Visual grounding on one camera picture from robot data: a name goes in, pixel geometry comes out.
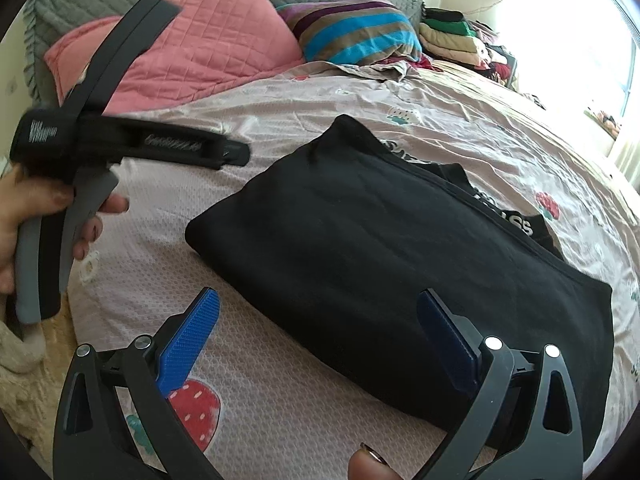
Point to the pink quilted pillow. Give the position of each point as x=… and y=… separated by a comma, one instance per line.
x=200, y=50

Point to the black shorts with printed waistband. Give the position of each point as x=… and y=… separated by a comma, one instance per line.
x=350, y=240

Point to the person's right hand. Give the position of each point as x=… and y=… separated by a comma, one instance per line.
x=372, y=465

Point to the beige fluffy rug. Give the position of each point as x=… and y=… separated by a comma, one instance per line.
x=20, y=360

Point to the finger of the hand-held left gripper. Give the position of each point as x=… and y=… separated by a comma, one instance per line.
x=120, y=45
x=190, y=147

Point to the floral crumpled cloth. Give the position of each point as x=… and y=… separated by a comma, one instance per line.
x=395, y=66

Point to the striped pillow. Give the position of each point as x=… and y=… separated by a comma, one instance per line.
x=350, y=30

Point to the person's left hand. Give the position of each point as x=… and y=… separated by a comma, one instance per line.
x=30, y=200

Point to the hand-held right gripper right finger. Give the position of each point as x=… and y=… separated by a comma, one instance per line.
x=450, y=340

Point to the stack of folded clothes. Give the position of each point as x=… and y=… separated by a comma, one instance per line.
x=450, y=40

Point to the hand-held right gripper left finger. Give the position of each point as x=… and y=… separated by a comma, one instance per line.
x=196, y=330

